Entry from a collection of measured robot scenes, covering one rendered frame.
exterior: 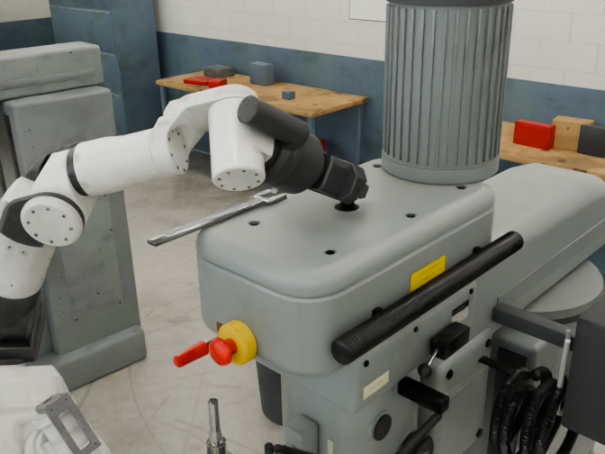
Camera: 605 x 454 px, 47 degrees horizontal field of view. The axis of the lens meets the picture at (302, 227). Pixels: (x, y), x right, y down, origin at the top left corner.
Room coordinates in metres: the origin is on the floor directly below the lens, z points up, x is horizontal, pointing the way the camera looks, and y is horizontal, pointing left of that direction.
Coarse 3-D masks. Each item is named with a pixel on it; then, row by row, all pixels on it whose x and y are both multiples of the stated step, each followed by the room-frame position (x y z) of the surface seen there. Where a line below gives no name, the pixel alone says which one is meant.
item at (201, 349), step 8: (216, 336) 0.91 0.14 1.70; (200, 344) 0.87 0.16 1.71; (208, 344) 0.88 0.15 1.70; (184, 352) 0.85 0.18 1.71; (192, 352) 0.86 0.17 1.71; (200, 352) 0.86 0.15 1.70; (208, 352) 0.87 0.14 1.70; (176, 360) 0.84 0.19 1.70; (184, 360) 0.84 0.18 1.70; (192, 360) 0.85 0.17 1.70
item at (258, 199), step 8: (264, 192) 1.02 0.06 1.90; (248, 200) 0.98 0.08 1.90; (256, 200) 0.98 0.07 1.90; (264, 200) 0.98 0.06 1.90; (272, 200) 0.98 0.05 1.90; (280, 200) 0.99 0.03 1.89; (232, 208) 0.95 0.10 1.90; (240, 208) 0.95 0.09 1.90; (248, 208) 0.96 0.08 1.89; (208, 216) 0.92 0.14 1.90; (216, 216) 0.92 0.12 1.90; (224, 216) 0.92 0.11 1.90; (192, 224) 0.89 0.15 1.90; (200, 224) 0.89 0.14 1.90; (208, 224) 0.90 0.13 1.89; (168, 232) 0.86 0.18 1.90; (176, 232) 0.86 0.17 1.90; (184, 232) 0.87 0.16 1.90; (152, 240) 0.84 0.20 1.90; (160, 240) 0.84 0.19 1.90; (168, 240) 0.85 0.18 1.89
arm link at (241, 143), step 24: (216, 120) 0.82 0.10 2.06; (240, 120) 0.79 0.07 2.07; (264, 120) 0.79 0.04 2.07; (288, 120) 0.82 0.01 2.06; (216, 144) 0.80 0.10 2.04; (240, 144) 0.79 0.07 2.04; (264, 144) 0.81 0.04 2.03; (288, 144) 0.83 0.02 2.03; (216, 168) 0.78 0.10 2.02; (240, 168) 0.77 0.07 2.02; (264, 168) 0.79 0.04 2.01; (288, 168) 0.84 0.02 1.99
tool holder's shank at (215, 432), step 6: (210, 402) 1.26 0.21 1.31; (216, 402) 1.26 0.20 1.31; (210, 408) 1.26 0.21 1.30; (216, 408) 1.26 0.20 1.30; (210, 414) 1.26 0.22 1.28; (216, 414) 1.26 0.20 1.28; (210, 420) 1.26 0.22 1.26; (216, 420) 1.26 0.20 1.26; (210, 426) 1.26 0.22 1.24; (216, 426) 1.26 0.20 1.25; (210, 432) 1.26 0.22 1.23; (216, 432) 1.25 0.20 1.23; (210, 438) 1.26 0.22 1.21; (216, 438) 1.25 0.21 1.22
